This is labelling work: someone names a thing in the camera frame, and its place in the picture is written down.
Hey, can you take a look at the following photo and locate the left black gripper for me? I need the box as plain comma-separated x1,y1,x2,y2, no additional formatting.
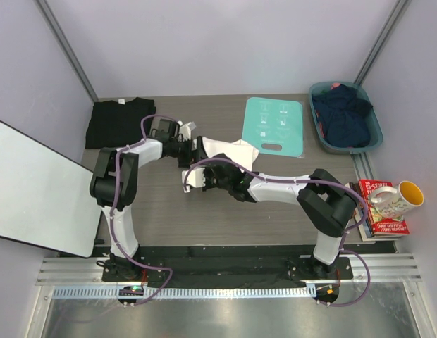
170,137,209,169

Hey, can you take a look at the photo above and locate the white printed t shirt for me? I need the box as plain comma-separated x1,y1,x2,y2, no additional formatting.
193,137,259,170

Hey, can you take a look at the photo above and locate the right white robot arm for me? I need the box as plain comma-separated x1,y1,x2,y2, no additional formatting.
198,154,361,279

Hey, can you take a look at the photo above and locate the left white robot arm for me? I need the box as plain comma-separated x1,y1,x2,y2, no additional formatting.
90,116,196,281

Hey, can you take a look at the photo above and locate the red book stack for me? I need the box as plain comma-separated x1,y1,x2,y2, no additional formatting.
349,180,410,242

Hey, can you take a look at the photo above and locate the teal folding board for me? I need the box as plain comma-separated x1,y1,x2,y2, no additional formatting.
242,97,304,158

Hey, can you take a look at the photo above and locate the folded black t shirt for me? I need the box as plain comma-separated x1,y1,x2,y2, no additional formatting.
85,97,156,149

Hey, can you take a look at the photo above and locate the dark blue clothes pile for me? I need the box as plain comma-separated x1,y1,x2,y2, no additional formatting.
312,82,373,148

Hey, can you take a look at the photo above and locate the white board panel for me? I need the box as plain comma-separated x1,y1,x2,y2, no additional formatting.
0,121,101,258

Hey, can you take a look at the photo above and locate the teal plastic basket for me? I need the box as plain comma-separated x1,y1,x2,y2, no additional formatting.
309,81,383,154

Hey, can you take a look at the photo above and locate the white yellow floral mug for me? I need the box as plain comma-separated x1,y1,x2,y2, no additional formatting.
368,180,424,218

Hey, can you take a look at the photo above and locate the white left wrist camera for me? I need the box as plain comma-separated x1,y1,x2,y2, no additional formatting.
178,120,196,141

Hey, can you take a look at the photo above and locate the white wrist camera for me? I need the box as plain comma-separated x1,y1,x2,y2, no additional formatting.
178,120,196,141
182,167,206,193

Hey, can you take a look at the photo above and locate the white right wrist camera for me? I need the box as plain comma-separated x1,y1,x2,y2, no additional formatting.
182,167,206,193

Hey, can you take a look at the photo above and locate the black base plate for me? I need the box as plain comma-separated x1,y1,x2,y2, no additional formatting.
96,245,356,289

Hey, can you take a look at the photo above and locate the aluminium rail frame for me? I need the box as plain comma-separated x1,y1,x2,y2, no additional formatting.
26,159,433,337

